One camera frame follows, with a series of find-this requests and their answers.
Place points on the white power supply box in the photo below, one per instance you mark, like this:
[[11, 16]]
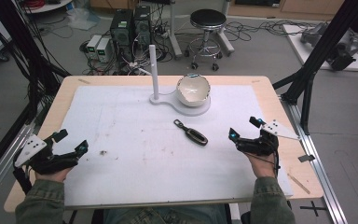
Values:
[[93, 45], [104, 49]]

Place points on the black round stool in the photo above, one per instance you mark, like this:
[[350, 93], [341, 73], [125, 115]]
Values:
[[207, 18]]

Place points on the black car key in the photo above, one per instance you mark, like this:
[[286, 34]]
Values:
[[192, 134]]

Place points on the round white table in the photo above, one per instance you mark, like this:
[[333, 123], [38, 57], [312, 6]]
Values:
[[48, 6]]

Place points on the white foam mat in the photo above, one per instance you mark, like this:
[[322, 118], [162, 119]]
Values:
[[143, 174]]

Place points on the aluminium rail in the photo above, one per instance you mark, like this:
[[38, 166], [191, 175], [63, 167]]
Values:
[[3, 165], [317, 168]]

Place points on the large black computer tower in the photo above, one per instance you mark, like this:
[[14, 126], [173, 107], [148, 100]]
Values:
[[122, 34]]

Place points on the white floor board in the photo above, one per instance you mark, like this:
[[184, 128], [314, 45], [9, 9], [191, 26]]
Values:
[[298, 49]]

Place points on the white eggshell-shaped bowl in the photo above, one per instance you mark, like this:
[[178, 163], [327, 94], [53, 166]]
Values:
[[192, 90]]

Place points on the white stand with pole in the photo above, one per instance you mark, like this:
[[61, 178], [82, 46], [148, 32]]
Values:
[[154, 74]]

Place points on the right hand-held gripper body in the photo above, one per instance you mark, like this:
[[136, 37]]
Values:
[[261, 143]]

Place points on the clear plastic bag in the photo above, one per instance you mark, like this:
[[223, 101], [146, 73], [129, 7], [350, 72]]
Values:
[[82, 18]]

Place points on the person's legs in jeans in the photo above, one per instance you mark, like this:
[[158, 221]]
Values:
[[167, 216]]

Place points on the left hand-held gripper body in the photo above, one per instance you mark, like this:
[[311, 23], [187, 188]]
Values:
[[40, 155]]

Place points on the person's right hand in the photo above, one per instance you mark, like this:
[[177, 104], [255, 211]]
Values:
[[262, 166]]

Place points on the slim black computer tower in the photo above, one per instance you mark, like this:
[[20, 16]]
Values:
[[143, 26]]

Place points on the small black clip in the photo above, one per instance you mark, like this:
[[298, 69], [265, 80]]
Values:
[[306, 158]]

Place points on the black metal frame stand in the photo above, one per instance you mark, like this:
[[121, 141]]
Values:
[[320, 53], [21, 40]]

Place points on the person's left hand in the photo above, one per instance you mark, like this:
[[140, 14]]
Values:
[[54, 175]]

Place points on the grey and black device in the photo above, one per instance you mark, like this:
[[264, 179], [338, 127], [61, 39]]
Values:
[[343, 49]]

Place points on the white desk leg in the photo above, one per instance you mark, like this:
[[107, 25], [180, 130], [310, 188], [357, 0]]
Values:
[[174, 34], [225, 40]]

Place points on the wooden stick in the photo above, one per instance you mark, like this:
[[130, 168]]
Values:
[[299, 183]]

